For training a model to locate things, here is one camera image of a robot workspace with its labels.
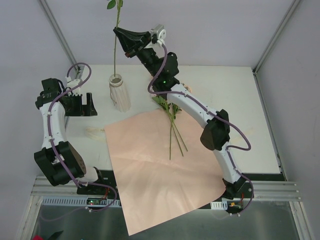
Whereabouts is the cream printed ribbon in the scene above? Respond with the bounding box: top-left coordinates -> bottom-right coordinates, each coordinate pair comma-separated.
84,127 -> 106,143

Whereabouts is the pale pink rose stem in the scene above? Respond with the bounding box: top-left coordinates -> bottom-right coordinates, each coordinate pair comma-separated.
163,100 -> 186,159

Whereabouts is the peach wrapping paper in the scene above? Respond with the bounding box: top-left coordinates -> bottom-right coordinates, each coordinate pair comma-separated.
104,109 -> 225,235

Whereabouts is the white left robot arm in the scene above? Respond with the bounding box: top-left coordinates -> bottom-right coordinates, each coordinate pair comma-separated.
34,77 -> 106,195

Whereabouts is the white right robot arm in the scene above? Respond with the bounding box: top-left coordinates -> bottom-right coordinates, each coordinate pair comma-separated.
113,24 -> 246,200

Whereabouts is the white ribbed ceramic vase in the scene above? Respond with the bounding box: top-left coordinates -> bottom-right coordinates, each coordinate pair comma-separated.
109,74 -> 131,113

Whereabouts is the small peach rose stem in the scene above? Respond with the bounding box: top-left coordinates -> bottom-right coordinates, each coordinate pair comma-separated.
168,103 -> 182,160

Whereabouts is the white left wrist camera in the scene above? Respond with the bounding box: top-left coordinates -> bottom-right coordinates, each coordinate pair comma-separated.
65,76 -> 83,97

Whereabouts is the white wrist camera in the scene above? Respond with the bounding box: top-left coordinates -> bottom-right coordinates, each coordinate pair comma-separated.
65,76 -> 83,97
145,24 -> 167,49

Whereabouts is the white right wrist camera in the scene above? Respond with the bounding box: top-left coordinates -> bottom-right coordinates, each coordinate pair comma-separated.
145,24 -> 167,49

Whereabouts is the left aluminium frame post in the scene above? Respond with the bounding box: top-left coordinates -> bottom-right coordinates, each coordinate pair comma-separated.
37,0 -> 77,65

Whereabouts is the aluminium frame post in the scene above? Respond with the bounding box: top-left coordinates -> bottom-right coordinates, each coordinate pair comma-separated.
37,0 -> 77,65
252,0 -> 303,76

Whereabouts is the left white cable duct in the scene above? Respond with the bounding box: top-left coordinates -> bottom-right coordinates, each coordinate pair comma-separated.
42,196 -> 121,208

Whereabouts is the white cable duct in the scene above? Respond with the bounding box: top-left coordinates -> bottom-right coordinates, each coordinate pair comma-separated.
210,200 -> 228,211
42,196 -> 121,208

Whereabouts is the right aluminium frame post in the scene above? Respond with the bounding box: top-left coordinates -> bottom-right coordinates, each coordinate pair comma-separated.
252,0 -> 303,76

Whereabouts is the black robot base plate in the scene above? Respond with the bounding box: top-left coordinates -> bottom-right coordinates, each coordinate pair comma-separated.
76,170 -> 256,202

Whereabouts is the right white cable duct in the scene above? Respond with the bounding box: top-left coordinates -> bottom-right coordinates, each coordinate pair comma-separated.
210,200 -> 228,211

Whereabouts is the aluminium front rail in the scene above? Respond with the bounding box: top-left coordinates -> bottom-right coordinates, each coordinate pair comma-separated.
31,176 -> 302,202

